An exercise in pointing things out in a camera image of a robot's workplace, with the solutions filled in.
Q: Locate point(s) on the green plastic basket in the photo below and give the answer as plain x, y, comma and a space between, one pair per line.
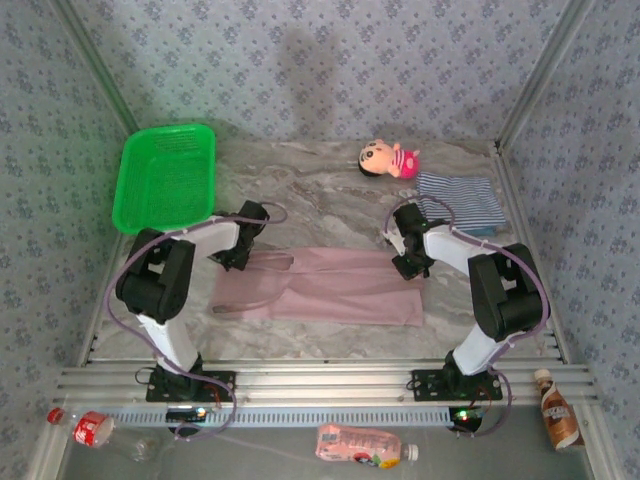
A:
165, 185

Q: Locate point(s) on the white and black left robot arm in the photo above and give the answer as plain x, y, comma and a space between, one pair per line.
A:
155, 280

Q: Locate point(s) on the aluminium frame post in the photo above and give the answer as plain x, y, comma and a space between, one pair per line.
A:
541, 75
103, 75

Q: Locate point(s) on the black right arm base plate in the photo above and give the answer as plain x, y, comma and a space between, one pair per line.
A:
425, 387

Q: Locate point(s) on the pink drink bottle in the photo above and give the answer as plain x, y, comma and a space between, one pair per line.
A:
355, 445

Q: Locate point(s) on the brown chocolate drink bottle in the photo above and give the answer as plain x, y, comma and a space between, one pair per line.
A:
557, 410

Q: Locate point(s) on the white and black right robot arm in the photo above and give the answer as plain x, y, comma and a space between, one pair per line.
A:
505, 295

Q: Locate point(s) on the plush doll with pink shirt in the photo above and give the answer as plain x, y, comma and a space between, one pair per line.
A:
387, 160

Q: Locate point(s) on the blue white striped tank top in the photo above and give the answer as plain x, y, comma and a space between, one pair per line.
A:
465, 200

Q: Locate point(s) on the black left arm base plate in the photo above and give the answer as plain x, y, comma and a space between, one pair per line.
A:
220, 384

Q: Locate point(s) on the pink tank top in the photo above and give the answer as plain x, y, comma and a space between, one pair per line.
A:
340, 295

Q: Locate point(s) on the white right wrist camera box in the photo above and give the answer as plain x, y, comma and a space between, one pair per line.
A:
396, 242

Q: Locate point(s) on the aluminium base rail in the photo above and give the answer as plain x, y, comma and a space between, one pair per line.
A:
325, 385

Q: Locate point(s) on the small circuit board with LEDs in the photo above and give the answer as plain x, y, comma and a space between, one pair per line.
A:
185, 414
467, 415

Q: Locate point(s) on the clear red-label cola bottle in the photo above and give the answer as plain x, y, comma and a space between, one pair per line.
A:
92, 430

